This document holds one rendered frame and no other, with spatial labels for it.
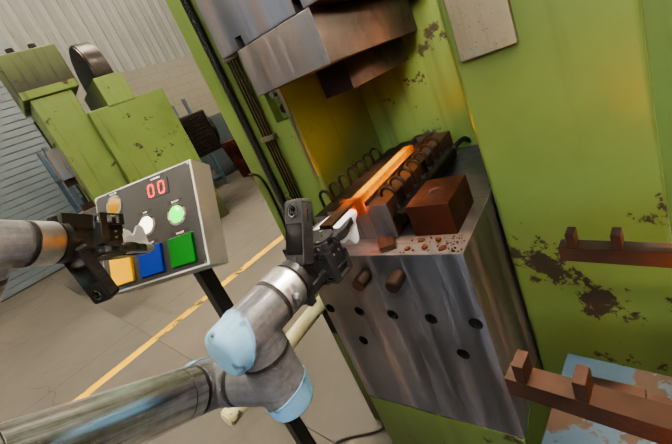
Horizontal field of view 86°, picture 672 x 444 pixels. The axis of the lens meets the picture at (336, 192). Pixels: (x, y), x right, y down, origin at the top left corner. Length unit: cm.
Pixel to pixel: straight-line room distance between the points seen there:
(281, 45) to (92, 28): 885
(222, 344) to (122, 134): 495
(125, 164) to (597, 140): 508
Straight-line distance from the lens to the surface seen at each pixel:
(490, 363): 79
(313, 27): 67
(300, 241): 60
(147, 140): 542
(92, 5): 971
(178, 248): 100
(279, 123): 97
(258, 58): 76
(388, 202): 71
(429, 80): 111
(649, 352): 99
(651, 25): 114
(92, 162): 539
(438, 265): 66
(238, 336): 52
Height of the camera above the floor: 125
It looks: 17 degrees down
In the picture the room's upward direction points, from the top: 23 degrees counter-clockwise
